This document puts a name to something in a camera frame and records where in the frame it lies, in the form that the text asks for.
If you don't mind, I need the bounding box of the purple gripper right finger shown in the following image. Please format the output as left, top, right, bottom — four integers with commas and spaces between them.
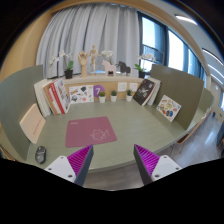
134, 144, 181, 185

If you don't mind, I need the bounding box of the small potted plant left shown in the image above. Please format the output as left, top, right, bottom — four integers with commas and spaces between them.
99, 91, 106, 103

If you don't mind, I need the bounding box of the white books stack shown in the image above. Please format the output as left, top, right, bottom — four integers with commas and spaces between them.
34, 79, 51, 117

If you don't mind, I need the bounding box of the white orchid black pot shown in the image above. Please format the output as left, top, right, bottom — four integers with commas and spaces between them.
49, 50, 74, 79
134, 53, 156, 78

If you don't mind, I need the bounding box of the black wooden horse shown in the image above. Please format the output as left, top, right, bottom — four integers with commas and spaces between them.
116, 61, 131, 73

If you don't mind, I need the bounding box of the purple round number sign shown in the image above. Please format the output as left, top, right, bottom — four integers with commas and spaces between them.
93, 85, 105, 97

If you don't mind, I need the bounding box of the wooden hand model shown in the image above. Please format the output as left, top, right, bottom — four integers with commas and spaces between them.
78, 51, 88, 77

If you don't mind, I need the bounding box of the small potted plant right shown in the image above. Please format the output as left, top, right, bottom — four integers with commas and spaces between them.
126, 89, 132, 102

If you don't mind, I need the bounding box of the maroon mouse pad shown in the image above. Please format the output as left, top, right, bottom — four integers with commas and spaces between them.
65, 117, 117, 148

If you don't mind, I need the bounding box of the grey curtain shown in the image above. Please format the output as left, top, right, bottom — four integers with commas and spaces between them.
36, 3, 140, 78

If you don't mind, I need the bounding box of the picture card with items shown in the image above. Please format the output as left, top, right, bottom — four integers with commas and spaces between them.
69, 85, 94, 104

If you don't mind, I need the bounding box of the white orchid black pot left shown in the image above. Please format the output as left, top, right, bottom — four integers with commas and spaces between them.
49, 50, 74, 79

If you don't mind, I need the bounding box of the grey computer mouse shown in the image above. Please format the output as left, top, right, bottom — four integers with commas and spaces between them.
35, 146, 46, 164

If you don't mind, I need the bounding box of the red and white book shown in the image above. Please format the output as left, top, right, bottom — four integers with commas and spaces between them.
50, 79, 70, 114

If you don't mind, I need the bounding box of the white paper card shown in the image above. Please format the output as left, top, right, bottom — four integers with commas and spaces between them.
129, 83, 138, 92
118, 82, 127, 92

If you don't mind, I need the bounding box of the beige wooden board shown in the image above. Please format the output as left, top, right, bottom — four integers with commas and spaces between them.
19, 104, 46, 144

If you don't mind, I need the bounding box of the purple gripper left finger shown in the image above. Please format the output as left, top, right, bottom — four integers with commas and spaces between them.
45, 145, 94, 186

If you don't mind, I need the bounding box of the small potted plant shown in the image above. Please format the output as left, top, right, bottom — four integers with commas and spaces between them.
99, 91, 106, 103
126, 89, 132, 102
110, 90, 117, 102

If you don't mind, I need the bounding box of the white wooden horse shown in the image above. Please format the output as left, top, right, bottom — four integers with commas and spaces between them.
102, 61, 116, 76

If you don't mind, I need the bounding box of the white paper card right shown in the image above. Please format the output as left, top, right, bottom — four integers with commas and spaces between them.
129, 83, 138, 92

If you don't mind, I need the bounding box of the white orchid black pot right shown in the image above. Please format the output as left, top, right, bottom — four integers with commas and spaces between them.
134, 53, 156, 78

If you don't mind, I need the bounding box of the small potted plant middle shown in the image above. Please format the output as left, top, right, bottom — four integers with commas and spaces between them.
110, 90, 117, 102

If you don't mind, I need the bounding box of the black book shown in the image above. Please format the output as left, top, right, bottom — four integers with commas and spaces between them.
133, 79, 155, 106

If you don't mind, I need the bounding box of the wooden mannequin figure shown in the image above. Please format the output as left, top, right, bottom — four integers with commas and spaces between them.
89, 45, 100, 71

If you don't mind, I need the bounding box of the colourful sticker card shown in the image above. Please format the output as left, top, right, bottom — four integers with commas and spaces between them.
157, 95, 181, 122

